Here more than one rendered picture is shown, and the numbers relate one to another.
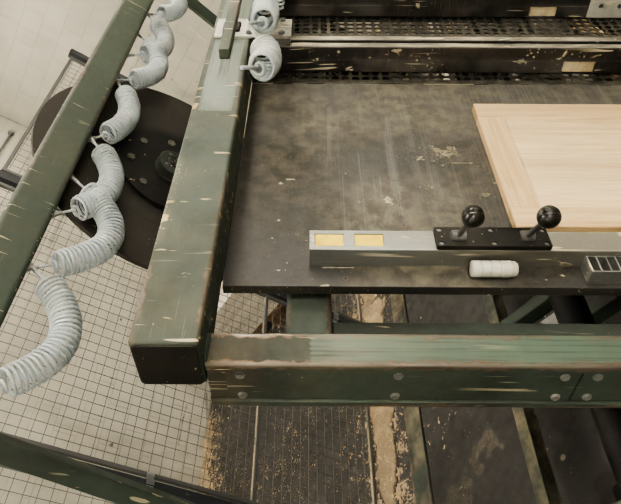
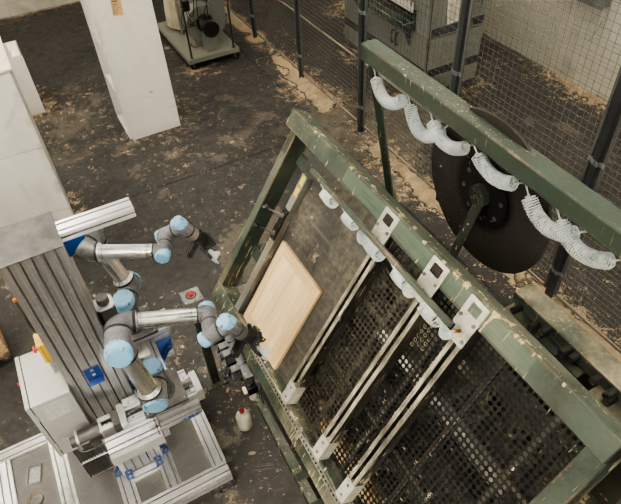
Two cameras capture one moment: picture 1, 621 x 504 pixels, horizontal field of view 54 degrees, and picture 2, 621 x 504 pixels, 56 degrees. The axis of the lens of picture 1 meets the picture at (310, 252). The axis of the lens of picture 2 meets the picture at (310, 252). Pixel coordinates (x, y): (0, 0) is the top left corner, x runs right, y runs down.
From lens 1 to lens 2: 343 cm
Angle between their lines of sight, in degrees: 91
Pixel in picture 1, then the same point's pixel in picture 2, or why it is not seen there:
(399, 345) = (274, 173)
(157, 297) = (297, 119)
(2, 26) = not seen: outside the picture
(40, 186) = (433, 105)
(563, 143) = (292, 296)
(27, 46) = not seen: outside the picture
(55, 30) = not seen: outside the picture
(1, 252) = (405, 82)
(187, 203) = (316, 140)
